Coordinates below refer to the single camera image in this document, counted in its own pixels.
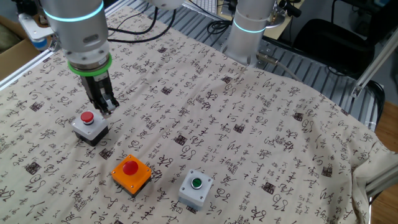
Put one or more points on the black office chair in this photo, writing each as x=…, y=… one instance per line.
x=335, y=46

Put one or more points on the orange box red mushroom button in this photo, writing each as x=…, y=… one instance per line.
x=132, y=180

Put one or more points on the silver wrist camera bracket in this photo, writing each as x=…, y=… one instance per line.
x=34, y=31

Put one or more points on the white computer keyboard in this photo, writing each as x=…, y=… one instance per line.
x=203, y=5

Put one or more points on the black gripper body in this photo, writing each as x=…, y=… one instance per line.
x=96, y=88

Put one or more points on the grey box green button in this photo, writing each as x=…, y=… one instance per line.
x=196, y=193

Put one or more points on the aluminium frame post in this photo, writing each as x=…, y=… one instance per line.
x=373, y=65
x=385, y=182

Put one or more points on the brown cardboard box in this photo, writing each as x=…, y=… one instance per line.
x=15, y=59

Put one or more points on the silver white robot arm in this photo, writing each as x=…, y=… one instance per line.
x=77, y=31

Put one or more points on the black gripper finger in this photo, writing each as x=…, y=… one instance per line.
x=110, y=104
x=99, y=109

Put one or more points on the white black box red button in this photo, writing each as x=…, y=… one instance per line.
x=90, y=130

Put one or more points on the beige calligraphy print tablecloth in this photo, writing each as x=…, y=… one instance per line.
x=248, y=140

